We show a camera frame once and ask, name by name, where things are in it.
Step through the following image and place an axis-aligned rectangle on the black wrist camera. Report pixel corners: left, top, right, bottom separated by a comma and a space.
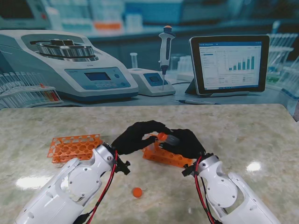
115, 158, 131, 175
182, 164, 197, 177

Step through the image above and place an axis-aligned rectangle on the red black arm cable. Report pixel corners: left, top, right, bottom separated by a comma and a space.
193, 156, 218, 224
77, 150, 119, 224

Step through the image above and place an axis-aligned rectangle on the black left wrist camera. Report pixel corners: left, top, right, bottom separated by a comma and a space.
115, 158, 131, 175

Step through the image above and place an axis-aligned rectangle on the printed laboratory backdrop poster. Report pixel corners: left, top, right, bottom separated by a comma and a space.
0, 0, 299, 110

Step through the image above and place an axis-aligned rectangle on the red black right arm cable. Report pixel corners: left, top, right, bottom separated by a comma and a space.
193, 156, 218, 224

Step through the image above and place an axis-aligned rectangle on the orange plastic test tube rack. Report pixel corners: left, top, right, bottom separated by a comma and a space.
142, 133, 194, 168
47, 134, 103, 163

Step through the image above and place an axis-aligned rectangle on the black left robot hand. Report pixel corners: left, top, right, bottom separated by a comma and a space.
111, 120, 173, 156

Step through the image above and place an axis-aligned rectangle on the red black left arm cable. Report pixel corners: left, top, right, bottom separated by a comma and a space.
77, 150, 119, 224

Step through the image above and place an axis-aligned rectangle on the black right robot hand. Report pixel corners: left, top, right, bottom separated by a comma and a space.
158, 128, 206, 159

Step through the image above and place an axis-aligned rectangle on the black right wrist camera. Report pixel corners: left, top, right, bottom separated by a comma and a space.
182, 164, 197, 177

